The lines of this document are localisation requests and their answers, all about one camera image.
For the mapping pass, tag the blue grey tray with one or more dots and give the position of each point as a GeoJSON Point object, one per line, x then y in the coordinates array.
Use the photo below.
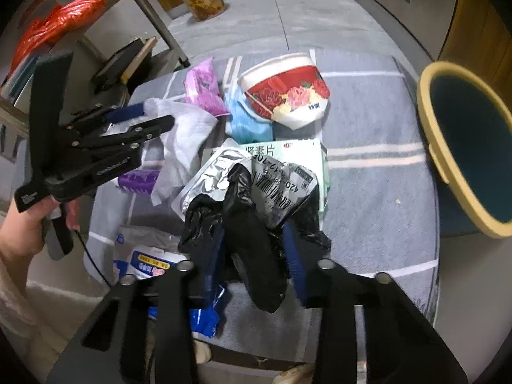
{"type": "Point", "coordinates": [20, 76]}

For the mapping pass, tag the person's left hand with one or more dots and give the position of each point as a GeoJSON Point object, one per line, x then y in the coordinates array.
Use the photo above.
{"type": "Point", "coordinates": [24, 224]}

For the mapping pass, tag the metal shelf rack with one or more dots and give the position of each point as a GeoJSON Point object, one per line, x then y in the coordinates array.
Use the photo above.
{"type": "Point", "coordinates": [160, 24]}

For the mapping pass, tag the blue face mask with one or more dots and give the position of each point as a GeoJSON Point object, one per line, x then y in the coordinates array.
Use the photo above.
{"type": "Point", "coordinates": [248, 124]}

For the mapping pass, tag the purple wipes packet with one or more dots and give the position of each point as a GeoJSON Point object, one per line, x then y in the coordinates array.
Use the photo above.
{"type": "Point", "coordinates": [204, 88]}

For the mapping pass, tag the tall wooden cabinet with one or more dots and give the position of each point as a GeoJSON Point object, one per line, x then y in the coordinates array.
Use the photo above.
{"type": "Point", "coordinates": [480, 16]}

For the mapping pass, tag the orange plastic bag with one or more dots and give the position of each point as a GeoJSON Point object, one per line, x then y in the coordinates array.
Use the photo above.
{"type": "Point", "coordinates": [68, 16]}

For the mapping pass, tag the white tissue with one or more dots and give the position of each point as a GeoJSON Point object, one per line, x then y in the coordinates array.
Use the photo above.
{"type": "Point", "coordinates": [180, 140]}

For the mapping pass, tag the green white medicine box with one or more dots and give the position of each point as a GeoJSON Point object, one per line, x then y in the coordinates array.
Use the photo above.
{"type": "Point", "coordinates": [304, 152]}

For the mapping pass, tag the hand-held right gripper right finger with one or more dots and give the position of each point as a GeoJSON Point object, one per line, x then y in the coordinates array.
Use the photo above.
{"type": "Point", "coordinates": [294, 256]}

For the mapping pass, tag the red floral paper bowl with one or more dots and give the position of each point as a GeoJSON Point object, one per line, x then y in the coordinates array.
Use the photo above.
{"type": "Point", "coordinates": [288, 100]}

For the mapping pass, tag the blue white plastic packet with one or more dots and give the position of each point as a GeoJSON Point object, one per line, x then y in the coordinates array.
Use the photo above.
{"type": "Point", "coordinates": [148, 264]}

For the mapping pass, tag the grey checked mat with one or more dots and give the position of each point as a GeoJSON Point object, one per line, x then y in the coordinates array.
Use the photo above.
{"type": "Point", "coordinates": [360, 192]}

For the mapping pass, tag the black flat box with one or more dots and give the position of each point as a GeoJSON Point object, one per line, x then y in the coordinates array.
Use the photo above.
{"type": "Point", "coordinates": [120, 64]}

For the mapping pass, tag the person's left forearm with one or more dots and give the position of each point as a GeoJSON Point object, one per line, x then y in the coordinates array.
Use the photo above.
{"type": "Point", "coordinates": [16, 288]}

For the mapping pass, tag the silver foil packet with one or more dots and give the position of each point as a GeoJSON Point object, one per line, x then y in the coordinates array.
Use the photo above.
{"type": "Point", "coordinates": [216, 172]}

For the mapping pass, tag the teal wastebasket with yellow rim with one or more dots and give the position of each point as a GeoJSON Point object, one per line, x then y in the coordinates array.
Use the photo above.
{"type": "Point", "coordinates": [472, 136]}

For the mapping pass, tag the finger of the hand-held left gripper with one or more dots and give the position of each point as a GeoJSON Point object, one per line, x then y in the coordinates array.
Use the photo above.
{"type": "Point", "coordinates": [128, 112]}
{"type": "Point", "coordinates": [148, 126]}

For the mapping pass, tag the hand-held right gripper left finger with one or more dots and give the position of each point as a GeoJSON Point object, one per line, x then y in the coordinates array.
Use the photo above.
{"type": "Point", "coordinates": [212, 256]}

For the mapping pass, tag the black plastic bag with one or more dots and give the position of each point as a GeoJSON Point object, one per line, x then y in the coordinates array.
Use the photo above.
{"type": "Point", "coordinates": [248, 228]}

